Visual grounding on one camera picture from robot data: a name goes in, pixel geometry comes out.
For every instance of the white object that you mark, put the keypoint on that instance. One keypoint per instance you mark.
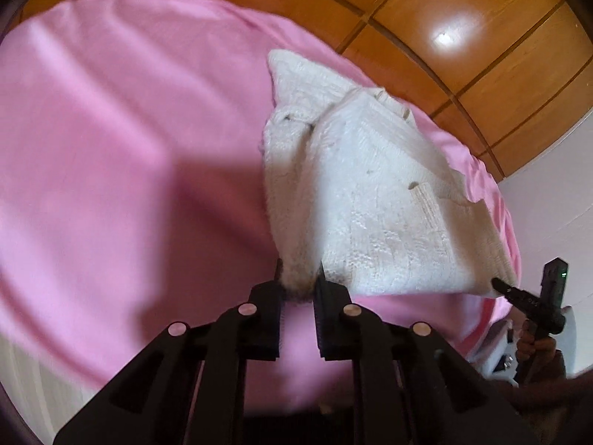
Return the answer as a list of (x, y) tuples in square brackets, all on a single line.
[(500, 361)]

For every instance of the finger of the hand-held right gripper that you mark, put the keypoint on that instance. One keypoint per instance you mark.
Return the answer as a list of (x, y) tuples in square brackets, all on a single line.
[(508, 289)]

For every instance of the wooden wardrobe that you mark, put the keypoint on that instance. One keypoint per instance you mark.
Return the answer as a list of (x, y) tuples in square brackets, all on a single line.
[(463, 9)]

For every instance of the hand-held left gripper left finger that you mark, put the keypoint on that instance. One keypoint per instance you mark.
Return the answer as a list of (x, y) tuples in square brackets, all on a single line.
[(266, 320)]

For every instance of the person's right forearm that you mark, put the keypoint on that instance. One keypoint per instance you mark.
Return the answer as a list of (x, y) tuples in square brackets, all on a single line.
[(546, 394)]

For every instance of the white knitted sweater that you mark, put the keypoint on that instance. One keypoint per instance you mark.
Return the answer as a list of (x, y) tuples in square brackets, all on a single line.
[(370, 194)]

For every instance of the pink bed sheet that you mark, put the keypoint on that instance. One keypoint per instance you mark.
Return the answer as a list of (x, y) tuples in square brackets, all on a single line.
[(116, 148)]

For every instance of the person's right hand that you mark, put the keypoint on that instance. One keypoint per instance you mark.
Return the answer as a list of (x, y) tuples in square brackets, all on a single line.
[(544, 347)]

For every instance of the white mattress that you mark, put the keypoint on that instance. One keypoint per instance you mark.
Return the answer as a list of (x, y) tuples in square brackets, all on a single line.
[(32, 380)]

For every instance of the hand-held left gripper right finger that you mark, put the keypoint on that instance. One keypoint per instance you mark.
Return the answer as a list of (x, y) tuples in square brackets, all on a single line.
[(331, 322)]

